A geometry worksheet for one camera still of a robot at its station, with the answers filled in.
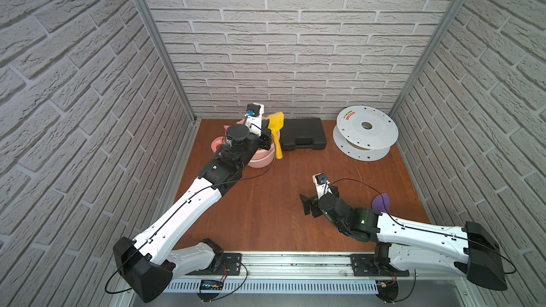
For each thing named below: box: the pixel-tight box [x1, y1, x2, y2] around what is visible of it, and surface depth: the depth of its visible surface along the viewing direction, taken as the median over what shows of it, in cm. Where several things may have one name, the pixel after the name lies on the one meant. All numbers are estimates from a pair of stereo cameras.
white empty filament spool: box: [332, 105, 399, 163], surface depth 106 cm
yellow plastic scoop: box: [267, 111, 286, 160], surface depth 72 cm
